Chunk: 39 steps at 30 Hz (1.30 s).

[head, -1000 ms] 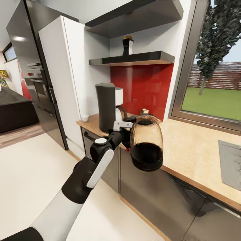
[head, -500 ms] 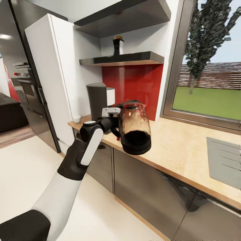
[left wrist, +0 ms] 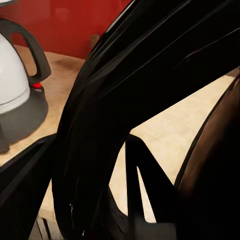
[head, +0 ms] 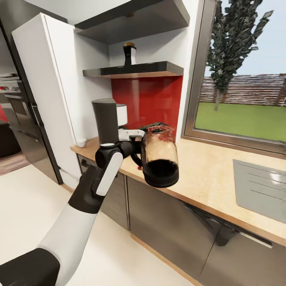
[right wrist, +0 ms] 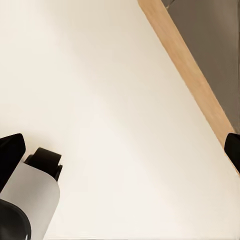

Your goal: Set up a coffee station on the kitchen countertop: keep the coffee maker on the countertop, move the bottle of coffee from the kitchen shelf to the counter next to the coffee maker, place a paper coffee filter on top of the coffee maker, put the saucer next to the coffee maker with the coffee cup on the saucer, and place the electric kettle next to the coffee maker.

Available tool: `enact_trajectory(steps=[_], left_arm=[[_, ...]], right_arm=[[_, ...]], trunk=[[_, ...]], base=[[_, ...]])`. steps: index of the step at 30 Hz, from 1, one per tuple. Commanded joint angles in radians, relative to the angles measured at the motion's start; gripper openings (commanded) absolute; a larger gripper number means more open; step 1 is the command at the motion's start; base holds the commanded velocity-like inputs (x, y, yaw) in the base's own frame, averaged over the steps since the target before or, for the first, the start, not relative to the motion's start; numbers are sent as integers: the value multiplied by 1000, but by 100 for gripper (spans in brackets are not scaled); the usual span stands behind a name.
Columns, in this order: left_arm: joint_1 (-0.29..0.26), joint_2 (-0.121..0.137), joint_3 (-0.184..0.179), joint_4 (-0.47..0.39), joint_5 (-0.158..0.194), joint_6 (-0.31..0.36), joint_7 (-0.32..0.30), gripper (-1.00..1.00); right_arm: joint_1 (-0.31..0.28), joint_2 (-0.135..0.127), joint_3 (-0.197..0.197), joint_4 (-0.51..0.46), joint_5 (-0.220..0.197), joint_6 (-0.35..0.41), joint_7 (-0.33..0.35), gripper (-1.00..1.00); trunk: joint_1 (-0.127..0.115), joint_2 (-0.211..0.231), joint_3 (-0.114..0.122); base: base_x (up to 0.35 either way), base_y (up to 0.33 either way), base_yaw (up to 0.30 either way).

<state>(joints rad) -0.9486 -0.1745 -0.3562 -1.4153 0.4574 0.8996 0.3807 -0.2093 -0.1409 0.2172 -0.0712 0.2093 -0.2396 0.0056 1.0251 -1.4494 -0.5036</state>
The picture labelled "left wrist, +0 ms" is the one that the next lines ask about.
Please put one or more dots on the coffee maker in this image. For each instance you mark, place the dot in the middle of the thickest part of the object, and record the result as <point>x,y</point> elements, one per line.
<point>23,104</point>

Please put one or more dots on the electric kettle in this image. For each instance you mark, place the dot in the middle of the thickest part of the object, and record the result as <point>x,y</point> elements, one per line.
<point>155,54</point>

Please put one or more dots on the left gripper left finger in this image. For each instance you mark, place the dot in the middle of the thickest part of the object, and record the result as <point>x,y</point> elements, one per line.
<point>24,181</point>

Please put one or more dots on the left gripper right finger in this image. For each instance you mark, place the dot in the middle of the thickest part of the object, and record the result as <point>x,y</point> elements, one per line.
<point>174,220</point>

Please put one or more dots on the water glass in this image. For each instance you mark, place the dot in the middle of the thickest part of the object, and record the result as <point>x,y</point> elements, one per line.
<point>95,39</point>

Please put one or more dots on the countertop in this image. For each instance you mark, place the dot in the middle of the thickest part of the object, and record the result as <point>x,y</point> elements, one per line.
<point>168,135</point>

